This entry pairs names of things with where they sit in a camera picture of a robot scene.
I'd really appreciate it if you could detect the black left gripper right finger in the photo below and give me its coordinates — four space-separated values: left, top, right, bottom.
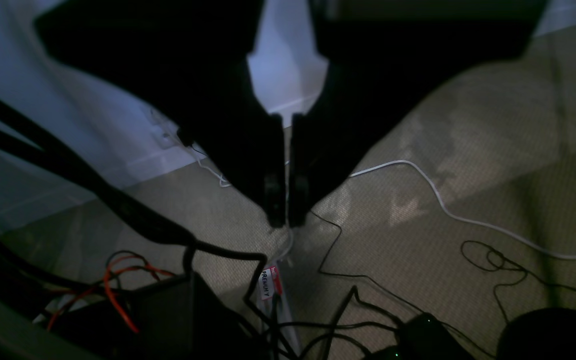
288 0 547 227

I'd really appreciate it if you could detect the orange wire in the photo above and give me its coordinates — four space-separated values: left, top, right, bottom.
47 255 176 334

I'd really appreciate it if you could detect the black electronics box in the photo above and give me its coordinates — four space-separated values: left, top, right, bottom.
51 273 255 360

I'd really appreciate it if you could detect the white labelled tag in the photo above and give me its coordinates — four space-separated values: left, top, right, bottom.
257 265 284 301

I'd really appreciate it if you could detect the white cable on floor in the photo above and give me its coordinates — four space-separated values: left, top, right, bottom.
349 160 576 261

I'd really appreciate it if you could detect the thin black cable on floor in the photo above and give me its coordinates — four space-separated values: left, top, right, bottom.
310 210 576 358

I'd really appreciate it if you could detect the black power adapter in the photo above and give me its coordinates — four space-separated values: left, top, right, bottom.
364 312 474 360

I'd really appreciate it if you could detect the thick black cable bundle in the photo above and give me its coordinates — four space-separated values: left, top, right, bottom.
0 82 269 321

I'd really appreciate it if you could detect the black round object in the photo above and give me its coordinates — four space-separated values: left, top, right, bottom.
496 308 576 360

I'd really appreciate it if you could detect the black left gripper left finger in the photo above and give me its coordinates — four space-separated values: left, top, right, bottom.
33 0 286 228

